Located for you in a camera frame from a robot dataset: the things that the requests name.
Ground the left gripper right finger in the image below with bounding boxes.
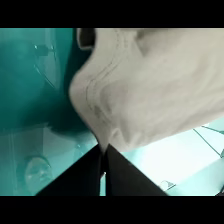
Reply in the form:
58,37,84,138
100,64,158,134
104,143,169,197

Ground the white garment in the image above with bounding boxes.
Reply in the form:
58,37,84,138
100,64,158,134
68,27,224,154

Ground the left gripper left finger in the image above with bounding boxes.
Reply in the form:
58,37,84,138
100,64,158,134
35,143,104,197

